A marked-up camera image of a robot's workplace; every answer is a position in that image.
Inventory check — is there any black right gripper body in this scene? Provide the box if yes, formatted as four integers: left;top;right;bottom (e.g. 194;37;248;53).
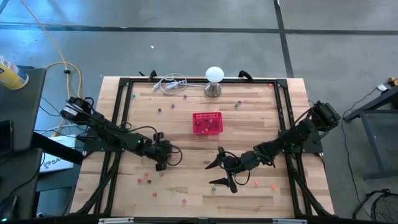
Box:
218;147;265;194

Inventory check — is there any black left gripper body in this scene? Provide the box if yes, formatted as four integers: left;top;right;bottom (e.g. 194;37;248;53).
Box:
146;139;174;163

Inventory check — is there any red plastic basket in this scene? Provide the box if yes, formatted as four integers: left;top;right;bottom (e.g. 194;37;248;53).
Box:
192;112;224;135

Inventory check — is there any silver bar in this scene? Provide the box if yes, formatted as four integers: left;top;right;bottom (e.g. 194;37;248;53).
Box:
272;218;308;224
98;218;135;224

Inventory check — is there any white lamp with metal base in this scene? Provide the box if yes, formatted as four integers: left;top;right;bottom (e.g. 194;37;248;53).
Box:
204;66;225;98

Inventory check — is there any black diagonal beam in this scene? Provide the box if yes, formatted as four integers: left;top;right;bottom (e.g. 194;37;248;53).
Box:
30;132;85;166

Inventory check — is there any white printed box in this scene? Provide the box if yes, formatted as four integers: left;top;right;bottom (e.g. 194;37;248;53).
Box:
39;135;77;174

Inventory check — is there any black table stand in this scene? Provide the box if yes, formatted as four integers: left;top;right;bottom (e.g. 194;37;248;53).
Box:
343;86;398;181

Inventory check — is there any black mesh fan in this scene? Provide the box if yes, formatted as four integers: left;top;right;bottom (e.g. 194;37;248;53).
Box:
369;192;398;223

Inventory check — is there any black tablet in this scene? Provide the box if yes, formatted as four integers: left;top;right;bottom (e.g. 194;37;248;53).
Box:
0;120;14;156

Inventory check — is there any yellow white canister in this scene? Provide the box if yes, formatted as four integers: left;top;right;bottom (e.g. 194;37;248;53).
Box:
0;55;30;91

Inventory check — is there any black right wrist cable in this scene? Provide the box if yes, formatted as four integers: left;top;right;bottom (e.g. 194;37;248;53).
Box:
222;151;251;186

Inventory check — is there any white coiled cable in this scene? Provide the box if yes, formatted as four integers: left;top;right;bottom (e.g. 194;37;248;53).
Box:
152;72;206;96

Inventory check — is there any yellow power cable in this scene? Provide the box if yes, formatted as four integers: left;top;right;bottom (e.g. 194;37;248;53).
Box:
19;0;83;138

